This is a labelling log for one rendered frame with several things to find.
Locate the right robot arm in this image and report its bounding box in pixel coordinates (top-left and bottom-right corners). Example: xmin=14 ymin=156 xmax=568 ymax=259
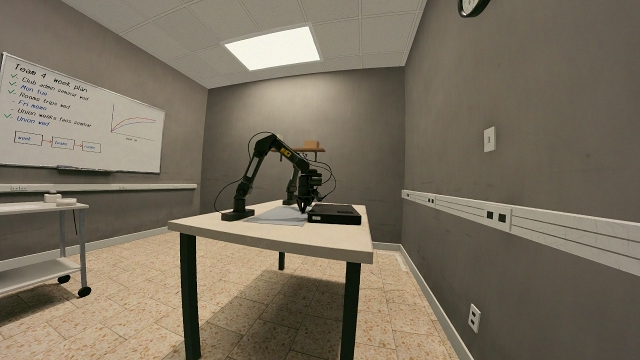
xmin=221 ymin=134 xmax=322 ymax=217

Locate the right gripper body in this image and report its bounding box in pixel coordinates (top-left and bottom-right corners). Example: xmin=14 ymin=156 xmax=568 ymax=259
xmin=294 ymin=185 xmax=318 ymax=201

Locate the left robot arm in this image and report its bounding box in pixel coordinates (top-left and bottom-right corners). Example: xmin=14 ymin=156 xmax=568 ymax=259
xmin=283 ymin=152 xmax=323 ymax=202

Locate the grey flat mat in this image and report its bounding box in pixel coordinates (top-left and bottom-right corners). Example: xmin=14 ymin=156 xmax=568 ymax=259
xmin=243 ymin=206 xmax=308 ymax=227

